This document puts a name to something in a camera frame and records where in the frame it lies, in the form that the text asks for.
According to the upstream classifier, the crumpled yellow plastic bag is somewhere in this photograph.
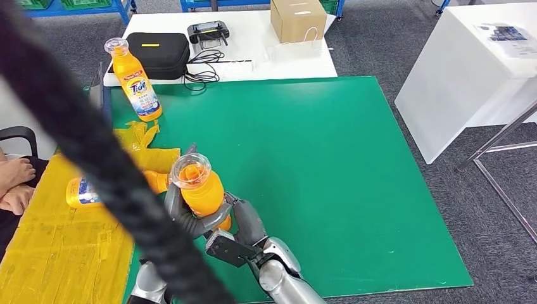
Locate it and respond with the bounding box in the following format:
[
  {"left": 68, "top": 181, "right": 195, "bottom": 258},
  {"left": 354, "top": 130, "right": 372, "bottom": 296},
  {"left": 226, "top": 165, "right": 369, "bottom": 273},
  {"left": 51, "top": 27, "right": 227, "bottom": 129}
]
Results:
[{"left": 112, "top": 120, "right": 182, "bottom": 175}]

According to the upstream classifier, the blue storage rack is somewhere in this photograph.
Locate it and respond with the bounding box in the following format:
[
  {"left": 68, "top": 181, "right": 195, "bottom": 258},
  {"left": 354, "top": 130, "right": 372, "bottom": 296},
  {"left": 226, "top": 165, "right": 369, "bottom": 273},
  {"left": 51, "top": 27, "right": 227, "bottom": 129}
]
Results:
[
  {"left": 179, "top": 0, "right": 346, "bottom": 20},
  {"left": 16, "top": 0, "right": 137, "bottom": 24}
]

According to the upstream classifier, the yellow taped board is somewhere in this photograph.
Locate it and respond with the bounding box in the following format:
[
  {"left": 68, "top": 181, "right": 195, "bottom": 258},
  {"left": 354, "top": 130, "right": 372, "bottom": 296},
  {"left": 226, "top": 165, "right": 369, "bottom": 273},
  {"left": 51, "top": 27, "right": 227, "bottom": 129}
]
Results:
[{"left": 0, "top": 153, "right": 135, "bottom": 304}]

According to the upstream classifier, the printed paper leaflet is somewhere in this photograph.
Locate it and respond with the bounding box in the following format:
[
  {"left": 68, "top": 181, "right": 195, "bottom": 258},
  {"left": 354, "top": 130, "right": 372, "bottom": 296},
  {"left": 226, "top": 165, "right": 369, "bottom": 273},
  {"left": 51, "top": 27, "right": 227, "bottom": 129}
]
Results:
[{"left": 474, "top": 22, "right": 537, "bottom": 58}]

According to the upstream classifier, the person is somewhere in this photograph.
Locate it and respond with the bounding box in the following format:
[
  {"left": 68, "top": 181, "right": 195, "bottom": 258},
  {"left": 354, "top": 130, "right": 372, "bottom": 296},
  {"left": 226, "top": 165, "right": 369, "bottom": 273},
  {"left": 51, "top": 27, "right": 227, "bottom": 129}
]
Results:
[{"left": 0, "top": 154, "right": 50, "bottom": 263}]

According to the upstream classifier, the black chair armrest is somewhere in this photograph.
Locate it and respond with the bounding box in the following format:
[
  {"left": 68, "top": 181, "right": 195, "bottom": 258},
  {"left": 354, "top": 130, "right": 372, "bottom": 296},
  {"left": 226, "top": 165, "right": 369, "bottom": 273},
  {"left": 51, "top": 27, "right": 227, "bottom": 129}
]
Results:
[{"left": 0, "top": 125, "right": 39, "bottom": 158}]

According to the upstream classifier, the brown cardboard box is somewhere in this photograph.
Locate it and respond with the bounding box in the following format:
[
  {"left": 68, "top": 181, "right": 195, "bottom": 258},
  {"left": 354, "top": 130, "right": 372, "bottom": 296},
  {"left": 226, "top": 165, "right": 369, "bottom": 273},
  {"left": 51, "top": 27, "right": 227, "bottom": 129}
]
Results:
[{"left": 270, "top": 0, "right": 328, "bottom": 44}]

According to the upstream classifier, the silver metal frame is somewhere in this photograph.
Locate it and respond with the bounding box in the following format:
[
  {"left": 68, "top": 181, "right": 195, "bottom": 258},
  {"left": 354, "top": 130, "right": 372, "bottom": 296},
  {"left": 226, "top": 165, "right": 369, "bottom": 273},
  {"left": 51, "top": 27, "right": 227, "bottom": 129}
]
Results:
[{"left": 456, "top": 100, "right": 537, "bottom": 244}]

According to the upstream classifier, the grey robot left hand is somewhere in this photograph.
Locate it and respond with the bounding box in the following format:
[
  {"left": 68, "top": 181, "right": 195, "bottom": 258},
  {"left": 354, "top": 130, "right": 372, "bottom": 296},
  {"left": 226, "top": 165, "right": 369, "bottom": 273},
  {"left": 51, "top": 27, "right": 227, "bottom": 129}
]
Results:
[{"left": 163, "top": 142, "right": 232, "bottom": 240}]

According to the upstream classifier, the person's hand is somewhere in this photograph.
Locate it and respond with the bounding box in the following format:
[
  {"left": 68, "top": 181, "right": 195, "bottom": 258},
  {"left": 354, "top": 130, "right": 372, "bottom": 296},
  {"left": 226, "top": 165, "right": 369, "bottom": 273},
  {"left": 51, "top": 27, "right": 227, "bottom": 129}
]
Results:
[
  {"left": 0, "top": 157, "right": 37, "bottom": 198},
  {"left": 0, "top": 184, "right": 37, "bottom": 216}
]

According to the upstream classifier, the white cord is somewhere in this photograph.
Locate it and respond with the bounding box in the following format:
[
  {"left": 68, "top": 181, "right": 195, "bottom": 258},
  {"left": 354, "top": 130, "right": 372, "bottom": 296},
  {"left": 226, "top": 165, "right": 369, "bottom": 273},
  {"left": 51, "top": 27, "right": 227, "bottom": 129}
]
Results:
[{"left": 281, "top": 25, "right": 334, "bottom": 51}]

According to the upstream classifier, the thin black cable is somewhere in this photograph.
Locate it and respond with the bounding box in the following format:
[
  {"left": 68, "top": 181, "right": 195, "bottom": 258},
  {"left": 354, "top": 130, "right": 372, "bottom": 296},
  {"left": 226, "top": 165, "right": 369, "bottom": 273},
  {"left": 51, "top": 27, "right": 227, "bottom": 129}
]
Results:
[{"left": 183, "top": 49, "right": 225, "bottom": 91}]

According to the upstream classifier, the clear plastic bag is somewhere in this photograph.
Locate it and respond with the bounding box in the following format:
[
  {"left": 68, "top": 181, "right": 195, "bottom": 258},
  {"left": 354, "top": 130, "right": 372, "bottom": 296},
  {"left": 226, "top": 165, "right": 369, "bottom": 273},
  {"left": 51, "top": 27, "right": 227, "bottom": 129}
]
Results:
[{"left": 264, "top": 38, "right": 333, "bottom": 60}]

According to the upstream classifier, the white cabinet table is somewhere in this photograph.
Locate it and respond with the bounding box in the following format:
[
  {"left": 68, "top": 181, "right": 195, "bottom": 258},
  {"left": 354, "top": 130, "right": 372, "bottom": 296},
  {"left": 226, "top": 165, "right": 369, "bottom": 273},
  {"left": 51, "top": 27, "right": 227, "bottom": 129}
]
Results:
[{"left": 394, "top": 0, "right": 537, "bottom": 165}]

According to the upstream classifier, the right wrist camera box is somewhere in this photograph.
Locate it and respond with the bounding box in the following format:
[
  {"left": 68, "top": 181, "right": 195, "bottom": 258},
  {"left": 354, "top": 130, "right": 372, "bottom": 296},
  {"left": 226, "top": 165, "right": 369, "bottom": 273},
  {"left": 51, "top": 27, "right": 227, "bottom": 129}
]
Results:
[{"left": 205, "top": 228, "right": 263, "bottom": 269}]

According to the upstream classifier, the black zip carrying case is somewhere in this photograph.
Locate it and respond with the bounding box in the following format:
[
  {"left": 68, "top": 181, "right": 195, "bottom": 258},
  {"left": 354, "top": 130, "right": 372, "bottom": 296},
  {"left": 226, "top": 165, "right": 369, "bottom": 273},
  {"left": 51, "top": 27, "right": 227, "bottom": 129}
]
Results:
[{"left": 125, "top": 32, "right": 191, "bottom": 80}]

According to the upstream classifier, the orange detergent bottle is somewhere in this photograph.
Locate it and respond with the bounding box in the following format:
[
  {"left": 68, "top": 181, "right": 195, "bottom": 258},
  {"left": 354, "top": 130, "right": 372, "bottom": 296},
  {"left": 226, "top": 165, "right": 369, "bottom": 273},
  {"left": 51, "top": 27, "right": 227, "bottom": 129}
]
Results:
[
  {"left": 171, "top": 153, "right": 232, "bottom": 232},
  {"left": 103, "top": 37, "right": 163, "bottom": 123},
  {"left": 65, "top": 170, "right": 173, "bottom": 210}
]

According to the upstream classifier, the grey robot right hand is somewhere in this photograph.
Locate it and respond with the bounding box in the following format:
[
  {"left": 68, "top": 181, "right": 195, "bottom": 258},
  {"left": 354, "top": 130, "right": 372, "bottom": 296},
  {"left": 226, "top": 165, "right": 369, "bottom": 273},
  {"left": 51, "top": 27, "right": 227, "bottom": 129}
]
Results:
[{"left": 224, "top": 192, "right": 269, "bottom": 248}]

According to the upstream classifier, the black remote controller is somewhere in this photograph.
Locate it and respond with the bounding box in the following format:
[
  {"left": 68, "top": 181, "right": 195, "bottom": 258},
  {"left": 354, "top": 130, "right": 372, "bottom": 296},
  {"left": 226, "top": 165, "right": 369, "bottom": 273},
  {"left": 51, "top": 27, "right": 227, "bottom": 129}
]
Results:
[{"left": 187, "top": 20, "right": 231, "bottom": 48}]

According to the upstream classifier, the thick black braided cable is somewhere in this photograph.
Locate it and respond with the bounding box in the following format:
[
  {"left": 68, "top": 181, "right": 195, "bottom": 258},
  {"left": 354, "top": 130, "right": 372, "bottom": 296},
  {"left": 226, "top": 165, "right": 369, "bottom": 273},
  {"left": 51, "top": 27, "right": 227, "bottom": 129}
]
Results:
[{"left": 0, "top": 0, "right": 236, "bottom": 304}]

